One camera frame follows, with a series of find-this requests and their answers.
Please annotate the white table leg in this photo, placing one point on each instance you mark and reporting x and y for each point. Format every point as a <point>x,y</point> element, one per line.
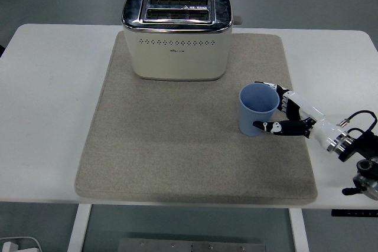
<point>78,228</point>
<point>299,231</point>

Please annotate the black table control panel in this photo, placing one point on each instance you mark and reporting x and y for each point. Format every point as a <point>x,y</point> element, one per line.
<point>354,213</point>

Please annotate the blue ribbed plastic cup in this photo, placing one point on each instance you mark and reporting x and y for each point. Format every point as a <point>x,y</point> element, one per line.
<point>248,119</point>

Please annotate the grey felt table mat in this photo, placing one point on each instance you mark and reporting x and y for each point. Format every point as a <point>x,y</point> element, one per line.
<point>192,160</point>

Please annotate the white power adapter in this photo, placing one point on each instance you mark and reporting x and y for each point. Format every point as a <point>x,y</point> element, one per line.
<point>9,247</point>

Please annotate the cream and chrome toaster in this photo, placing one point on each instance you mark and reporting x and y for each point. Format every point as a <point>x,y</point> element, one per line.
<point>177,63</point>

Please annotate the person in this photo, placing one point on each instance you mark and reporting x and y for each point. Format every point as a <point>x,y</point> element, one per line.
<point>1,51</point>

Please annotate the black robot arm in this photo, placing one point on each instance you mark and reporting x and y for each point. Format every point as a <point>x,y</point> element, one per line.
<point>358,145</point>

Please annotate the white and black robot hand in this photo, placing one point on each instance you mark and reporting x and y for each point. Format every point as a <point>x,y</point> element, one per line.
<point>307,110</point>

